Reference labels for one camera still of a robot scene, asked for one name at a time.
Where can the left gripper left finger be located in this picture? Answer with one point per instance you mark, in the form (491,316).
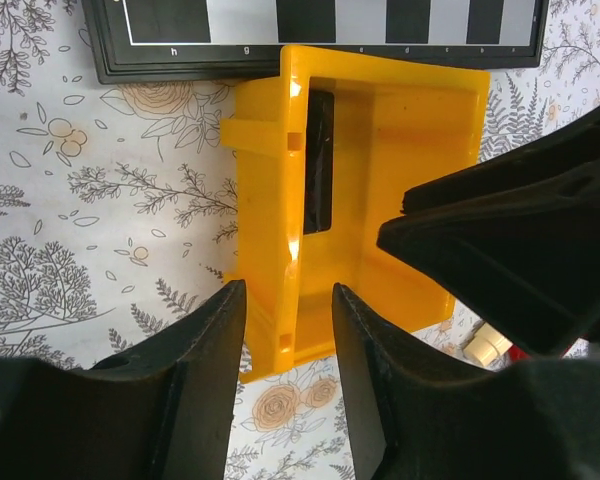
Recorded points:
(161,409)

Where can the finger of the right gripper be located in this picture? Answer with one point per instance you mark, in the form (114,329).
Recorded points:
(516,238)

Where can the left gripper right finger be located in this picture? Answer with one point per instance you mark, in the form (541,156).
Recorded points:
(414,412)

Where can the yellow plastic bin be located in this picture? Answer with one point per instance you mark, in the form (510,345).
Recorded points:
(396,125)

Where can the black card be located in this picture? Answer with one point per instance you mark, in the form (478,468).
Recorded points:
(319,162)

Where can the cream toy microphone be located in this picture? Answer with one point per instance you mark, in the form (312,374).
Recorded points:
(486,346)

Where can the floral table mat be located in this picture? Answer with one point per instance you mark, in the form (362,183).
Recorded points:
(118,212)

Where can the black white chessboard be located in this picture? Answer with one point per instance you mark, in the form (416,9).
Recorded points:
(139,41)

